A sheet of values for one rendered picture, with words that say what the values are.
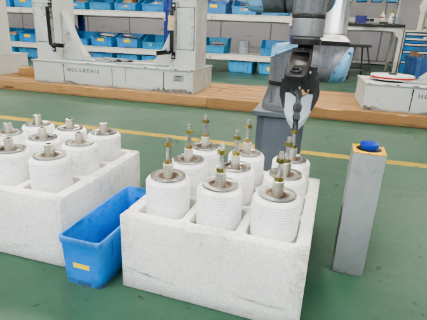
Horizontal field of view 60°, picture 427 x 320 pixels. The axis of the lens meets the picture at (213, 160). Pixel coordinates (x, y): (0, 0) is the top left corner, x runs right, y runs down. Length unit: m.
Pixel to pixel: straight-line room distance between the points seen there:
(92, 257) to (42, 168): 0.24
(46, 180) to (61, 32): 2.72
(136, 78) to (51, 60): 0.77
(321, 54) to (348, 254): 0.63
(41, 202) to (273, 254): 0.53
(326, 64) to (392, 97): 1.59
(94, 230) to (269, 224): 0.46
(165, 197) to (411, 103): 2.29
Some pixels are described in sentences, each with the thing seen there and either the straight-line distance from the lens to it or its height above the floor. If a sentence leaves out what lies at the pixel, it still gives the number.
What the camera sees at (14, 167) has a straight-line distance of 1.01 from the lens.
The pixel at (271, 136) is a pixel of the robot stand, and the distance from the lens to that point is 1.30.
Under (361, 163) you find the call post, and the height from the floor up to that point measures 0.29.
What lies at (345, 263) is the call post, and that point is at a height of 0.03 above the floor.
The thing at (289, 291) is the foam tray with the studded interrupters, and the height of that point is 0.09.
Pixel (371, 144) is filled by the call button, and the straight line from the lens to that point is 0.88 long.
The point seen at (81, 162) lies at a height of 0.21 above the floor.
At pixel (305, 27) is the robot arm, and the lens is 0.89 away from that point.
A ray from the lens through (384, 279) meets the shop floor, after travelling 1.03.
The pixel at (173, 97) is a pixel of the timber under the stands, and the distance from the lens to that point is 2.88.
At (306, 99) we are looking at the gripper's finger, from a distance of 0.91.
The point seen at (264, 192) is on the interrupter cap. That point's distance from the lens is 0.74.
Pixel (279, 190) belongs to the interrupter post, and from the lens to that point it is 0.73.
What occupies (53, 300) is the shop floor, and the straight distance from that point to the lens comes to 0.90.
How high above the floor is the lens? 0.55
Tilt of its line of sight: 19 degrees down
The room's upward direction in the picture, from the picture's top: 3 degrees clockwise
